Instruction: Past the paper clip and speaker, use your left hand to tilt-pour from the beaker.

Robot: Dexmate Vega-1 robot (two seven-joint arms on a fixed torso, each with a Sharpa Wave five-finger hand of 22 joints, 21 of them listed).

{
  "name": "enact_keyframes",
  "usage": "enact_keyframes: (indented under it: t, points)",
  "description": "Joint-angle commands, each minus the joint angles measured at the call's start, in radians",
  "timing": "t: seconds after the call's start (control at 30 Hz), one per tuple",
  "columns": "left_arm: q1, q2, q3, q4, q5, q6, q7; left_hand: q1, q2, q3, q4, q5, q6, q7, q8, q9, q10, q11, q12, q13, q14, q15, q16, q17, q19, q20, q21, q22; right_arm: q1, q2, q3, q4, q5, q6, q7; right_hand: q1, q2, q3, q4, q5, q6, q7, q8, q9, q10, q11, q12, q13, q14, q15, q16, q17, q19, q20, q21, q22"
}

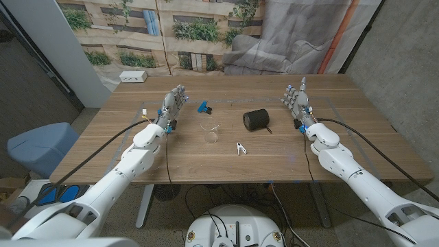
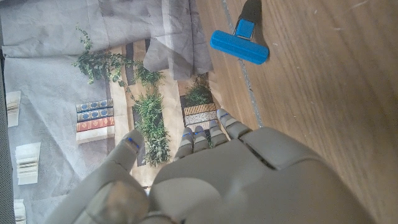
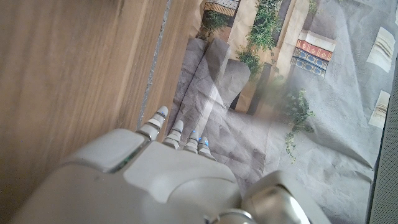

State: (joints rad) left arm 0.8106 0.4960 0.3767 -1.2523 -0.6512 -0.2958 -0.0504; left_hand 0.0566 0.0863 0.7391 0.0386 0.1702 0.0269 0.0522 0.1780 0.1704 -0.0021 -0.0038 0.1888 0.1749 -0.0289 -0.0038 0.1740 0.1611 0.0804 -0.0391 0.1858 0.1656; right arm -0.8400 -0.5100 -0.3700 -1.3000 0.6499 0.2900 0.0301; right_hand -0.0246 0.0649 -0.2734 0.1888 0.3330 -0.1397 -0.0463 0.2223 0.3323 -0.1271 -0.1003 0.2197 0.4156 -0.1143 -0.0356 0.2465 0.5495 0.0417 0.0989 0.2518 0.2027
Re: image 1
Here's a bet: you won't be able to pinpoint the brown cardboard box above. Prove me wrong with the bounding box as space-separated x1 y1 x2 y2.
0 176 30 203

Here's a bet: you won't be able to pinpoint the blue foot pedals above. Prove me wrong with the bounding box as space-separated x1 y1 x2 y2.
36 183 91 207

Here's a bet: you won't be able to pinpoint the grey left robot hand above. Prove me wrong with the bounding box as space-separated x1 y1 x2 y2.
153 84 190 133

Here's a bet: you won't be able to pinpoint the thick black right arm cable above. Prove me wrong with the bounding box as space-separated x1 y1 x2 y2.
317 117 439 202

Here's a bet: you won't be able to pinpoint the tangled black floor cables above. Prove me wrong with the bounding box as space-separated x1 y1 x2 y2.
184 183 292 234

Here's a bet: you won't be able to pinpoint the white power strip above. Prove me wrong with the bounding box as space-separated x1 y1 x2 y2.
119 70 148 84

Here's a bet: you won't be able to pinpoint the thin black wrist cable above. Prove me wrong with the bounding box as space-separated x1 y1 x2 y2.
302 132 418 245
165 130 173 189

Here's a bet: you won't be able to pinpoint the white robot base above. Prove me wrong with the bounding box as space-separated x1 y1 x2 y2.
184 204 285 247

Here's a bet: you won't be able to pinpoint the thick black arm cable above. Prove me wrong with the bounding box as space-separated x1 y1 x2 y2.
317 117 439 202
5 118 155 229

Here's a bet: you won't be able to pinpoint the printed fabric backdrop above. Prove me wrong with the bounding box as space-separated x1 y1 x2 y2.
56 0 383 92

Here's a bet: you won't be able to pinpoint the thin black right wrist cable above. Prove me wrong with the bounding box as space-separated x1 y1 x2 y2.
302 132 418 245

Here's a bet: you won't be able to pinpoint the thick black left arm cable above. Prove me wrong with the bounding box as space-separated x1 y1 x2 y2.
5 118 155 229

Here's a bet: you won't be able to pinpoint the blue-grey upholstered stool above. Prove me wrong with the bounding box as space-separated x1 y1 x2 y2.
6 122 80 179

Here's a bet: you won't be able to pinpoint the grey table leg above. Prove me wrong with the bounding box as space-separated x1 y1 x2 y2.
135 184 155 230
308 182 333 229

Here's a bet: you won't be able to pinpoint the thin black left wrist cable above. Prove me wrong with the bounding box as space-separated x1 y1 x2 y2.
165 130 173 189

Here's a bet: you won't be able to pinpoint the round black floor fan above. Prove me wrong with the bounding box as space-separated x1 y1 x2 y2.
153 184 181 202

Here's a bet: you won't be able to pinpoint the clear glass beaker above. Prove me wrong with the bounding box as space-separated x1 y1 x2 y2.
200 117 221 144

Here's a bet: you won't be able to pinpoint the grey floor cable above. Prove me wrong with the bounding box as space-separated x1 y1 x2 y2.
270 183 311 247

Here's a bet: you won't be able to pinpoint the black cylindrical speaker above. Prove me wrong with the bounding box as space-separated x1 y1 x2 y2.
242 108 274 134

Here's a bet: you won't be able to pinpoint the white robot chest cover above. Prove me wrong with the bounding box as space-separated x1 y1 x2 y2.
0 236 140 247

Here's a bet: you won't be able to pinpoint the blue binder clip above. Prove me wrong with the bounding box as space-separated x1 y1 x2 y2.
197 100 213 115

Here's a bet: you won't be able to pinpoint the white floor platform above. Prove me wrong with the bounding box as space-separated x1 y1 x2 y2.
19 179 47 220

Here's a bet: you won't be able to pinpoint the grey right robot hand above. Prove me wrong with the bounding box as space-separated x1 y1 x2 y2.
280 77 318 130

